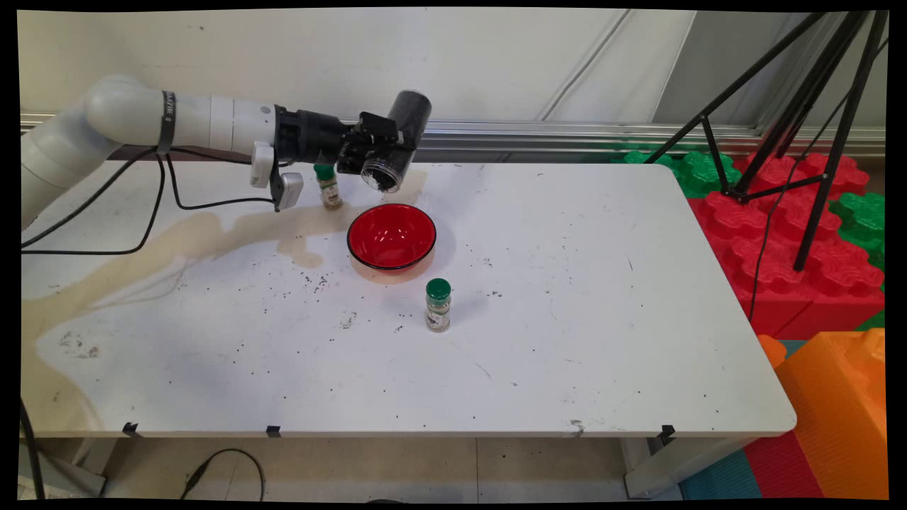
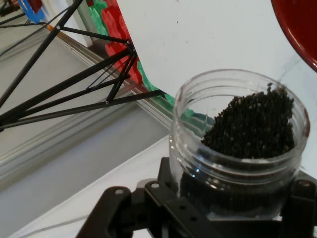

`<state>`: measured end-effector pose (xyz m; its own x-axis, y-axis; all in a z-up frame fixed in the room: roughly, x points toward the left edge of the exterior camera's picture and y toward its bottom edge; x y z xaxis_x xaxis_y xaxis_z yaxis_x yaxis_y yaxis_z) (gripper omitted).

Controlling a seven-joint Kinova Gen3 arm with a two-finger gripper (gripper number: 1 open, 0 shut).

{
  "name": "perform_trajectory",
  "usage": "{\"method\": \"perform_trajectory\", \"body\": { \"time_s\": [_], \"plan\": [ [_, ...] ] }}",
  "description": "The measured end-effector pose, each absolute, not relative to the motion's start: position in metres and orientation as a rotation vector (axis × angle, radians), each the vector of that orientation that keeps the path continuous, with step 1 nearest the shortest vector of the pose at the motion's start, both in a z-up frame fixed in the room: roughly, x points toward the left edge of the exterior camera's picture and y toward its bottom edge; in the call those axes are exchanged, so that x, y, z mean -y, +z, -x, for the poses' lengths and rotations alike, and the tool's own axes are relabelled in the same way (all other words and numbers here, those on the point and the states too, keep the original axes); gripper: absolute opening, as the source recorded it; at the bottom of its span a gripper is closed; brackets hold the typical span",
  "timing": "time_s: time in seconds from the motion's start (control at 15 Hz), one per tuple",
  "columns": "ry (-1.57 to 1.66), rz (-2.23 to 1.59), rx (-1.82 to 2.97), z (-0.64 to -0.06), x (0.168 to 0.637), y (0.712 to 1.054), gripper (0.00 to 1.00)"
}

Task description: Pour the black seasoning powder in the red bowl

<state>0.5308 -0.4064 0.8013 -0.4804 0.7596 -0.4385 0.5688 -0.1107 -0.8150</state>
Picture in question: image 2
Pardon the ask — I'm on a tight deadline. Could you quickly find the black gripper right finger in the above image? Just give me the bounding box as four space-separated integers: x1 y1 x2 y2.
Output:
278 170 317 238

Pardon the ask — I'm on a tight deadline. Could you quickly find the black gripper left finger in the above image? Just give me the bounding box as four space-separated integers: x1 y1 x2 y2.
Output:
75 157 211 238

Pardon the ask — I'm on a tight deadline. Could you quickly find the clear jar with black seeds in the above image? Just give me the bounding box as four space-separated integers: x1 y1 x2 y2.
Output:
169 68 310 220

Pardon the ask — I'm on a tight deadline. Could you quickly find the black tripod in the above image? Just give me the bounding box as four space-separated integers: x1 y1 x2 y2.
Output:
0 0 169 132

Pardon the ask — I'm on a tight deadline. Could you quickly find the red bowl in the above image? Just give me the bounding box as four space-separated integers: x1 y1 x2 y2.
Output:
270 0 317 73

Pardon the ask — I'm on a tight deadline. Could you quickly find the aluminium rail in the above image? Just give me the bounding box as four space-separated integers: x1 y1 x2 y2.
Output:
0 29 174 189

